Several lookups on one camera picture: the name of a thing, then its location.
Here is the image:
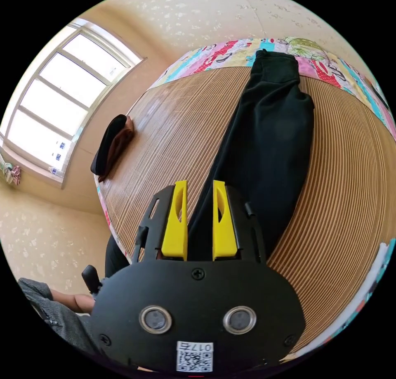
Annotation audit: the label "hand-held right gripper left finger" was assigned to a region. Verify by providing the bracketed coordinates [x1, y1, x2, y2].
[161, 180, 189, 261]

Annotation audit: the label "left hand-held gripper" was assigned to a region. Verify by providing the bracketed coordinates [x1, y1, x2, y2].
[81, 264, 103, 295]

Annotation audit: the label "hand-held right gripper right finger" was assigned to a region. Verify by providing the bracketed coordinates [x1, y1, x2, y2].
[212, 180, 238, 261]

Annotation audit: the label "black pants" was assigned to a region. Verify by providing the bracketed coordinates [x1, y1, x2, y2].
[187, 48, 316, 261]

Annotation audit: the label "person's left forearm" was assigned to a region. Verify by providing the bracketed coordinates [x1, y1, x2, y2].
[18, 277, 54, 305]

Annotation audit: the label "person's left hand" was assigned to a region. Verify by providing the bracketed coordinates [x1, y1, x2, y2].
[50, 288, 96, 314]

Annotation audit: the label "person's body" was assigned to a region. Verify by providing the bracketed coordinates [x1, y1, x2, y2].
[31, 235, 131, 358]

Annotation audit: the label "pile of clothes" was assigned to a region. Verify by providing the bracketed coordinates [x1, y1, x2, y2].
[90, 114, 135, 183]

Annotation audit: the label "window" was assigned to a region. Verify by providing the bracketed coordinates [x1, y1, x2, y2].
[0, 17, 146, 190]

